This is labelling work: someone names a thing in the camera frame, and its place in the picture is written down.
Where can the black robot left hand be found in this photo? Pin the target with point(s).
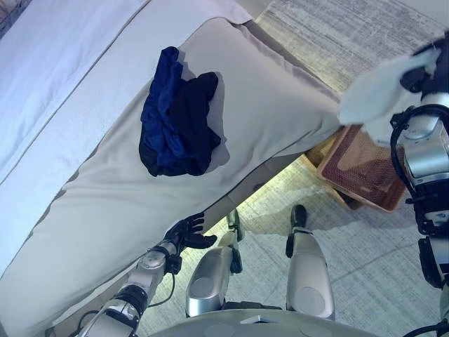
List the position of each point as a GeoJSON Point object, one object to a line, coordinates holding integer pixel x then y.
{"type": "Point", "coordinates": [191, 240]}

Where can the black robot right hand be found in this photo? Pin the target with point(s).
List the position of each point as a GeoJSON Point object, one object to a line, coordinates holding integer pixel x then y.
{"type": "Point", "coordinates": [421, 80]}

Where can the white garment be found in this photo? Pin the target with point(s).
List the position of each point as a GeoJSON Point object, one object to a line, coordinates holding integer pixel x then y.
{"type": "Point", "coordinates": [379, 91]}

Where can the black garment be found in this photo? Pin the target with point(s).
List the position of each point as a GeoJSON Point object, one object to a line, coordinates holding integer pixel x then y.
{"type": "Point", "coordinates": [196, 126]}

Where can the blue garment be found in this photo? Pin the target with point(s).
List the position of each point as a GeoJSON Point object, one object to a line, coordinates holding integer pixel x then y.
{"type": "Point", "coordinates": [165, 105]}

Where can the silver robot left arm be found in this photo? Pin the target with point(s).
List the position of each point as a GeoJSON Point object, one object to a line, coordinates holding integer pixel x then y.
{"type": "Point", "coordinates": [147, 263]}

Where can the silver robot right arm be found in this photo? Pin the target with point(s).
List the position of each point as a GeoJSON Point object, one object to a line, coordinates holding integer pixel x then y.
{"type": "Point", "coordinates": [426, 147]}

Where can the brown wicker basket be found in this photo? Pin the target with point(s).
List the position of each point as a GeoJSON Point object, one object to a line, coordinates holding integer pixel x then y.
{"type": "Point", "coordinates": [365, 175]}

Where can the beige bed runner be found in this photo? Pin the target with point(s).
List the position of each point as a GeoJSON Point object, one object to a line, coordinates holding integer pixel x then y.
{"type": "Point", "coordinates": [263, 105]}

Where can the white bed duvet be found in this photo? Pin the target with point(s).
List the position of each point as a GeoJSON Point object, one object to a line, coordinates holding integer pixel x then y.
{"type": "Point", "coordinates": [52, 70]}

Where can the silver robot left leg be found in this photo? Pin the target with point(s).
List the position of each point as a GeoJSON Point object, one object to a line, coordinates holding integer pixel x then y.
{"type": "Point", "coordinates": [207, 277]}

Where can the silver robot leg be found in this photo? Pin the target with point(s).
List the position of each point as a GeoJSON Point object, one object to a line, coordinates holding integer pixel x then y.
{"type": "Point", "coordinates": [308, 274]}
{"type": "Point", "coordinates": [207, 277]}

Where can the grey robot torso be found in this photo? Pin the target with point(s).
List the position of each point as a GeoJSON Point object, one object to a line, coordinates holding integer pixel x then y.
{"type": "Point", "coordinates": [245, 326]}

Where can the silver robot right leg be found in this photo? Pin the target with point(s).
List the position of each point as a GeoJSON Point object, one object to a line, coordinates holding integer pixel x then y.
{"type": "Point", "coordinates": [308, 274]}

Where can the grey striped rug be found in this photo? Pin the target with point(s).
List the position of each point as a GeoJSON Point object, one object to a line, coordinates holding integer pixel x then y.
{"type": "Point", "coordinates": [368, 281]}

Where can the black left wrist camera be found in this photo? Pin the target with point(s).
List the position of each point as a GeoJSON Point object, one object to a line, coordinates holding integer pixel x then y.
{"type": "Point", "coordinates": [174, 265]}

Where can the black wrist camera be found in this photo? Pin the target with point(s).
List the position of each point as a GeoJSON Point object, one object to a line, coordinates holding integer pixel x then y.
{"type": "Point", "coordinates": [174, 265]}
{"type": "Point", "coordinates": [398, 121]}

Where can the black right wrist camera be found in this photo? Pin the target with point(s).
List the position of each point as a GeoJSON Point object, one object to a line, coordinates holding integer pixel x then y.
{"type": "Point", "coordinates": [398, 121]}

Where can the taupe upholstered bed frame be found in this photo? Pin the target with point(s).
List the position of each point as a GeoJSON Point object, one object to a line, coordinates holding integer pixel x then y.
{"type": "Point", "coordinates": [252, 179]}

